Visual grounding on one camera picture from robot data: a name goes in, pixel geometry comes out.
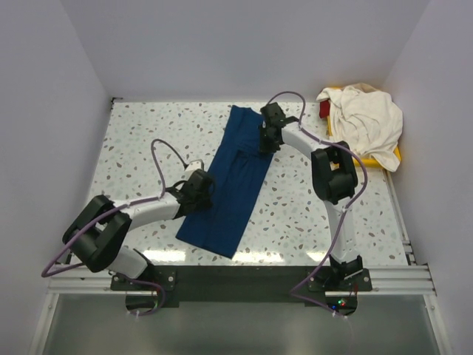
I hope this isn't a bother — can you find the blue mickey t shirt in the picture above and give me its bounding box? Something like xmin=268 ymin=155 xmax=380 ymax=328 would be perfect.
xmin=176 ymin=106 xmax=273 ymax=259

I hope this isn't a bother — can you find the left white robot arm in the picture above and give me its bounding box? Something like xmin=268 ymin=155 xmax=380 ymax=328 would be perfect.
xmin=62 ymin=169 xmax=216 ymax=290

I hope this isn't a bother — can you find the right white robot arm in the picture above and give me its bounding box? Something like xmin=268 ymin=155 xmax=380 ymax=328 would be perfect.
xmin=259 ymin=103 xmax=363 ymax=291

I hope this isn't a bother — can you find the red cloth item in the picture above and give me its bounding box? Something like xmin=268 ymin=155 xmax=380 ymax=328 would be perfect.
xmin=319 ymin=100 xmax=330 ymax=119

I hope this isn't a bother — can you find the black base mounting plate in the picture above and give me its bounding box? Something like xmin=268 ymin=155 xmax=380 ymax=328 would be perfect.
xmin=110 ymin=266 xmax=373 ymax=315

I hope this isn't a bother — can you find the cream white t shirt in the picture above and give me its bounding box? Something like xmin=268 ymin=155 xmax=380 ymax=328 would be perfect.
xmin=316 ymin=83 xmax=404 ymax=173

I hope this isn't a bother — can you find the yellow plastic tray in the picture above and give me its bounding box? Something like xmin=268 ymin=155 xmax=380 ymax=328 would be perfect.
xmin=324 ymin=87 xmax=403 ymax=169

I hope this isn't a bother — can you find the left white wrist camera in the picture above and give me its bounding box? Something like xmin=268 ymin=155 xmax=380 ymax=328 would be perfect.
xmin=183 ymin=159 xmax=204 ymax=179

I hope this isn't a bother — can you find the aluminium frame rail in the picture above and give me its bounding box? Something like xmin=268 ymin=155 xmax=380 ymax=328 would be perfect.
xmin=47 ymin=266 xmax=435 ymax=296

